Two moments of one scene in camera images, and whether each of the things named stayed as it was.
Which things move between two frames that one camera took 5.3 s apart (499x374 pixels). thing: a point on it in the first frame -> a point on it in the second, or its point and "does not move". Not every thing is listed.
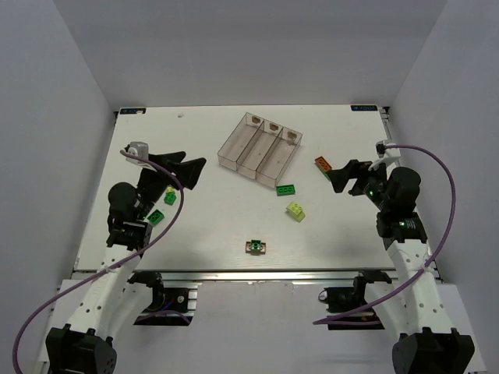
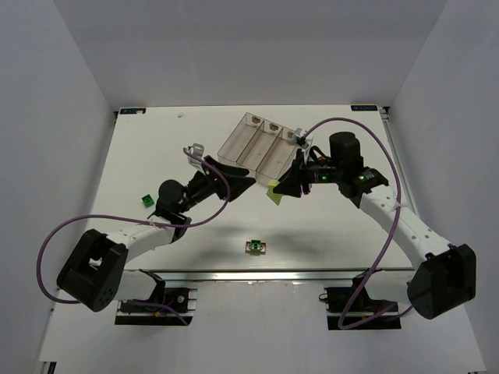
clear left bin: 235,146 does not move
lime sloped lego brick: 295,210 -> 274,196
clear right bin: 281,153 does not move
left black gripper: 157,170 -> 215,178
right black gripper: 359,178 -> 304,177
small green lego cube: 256,247 does not move
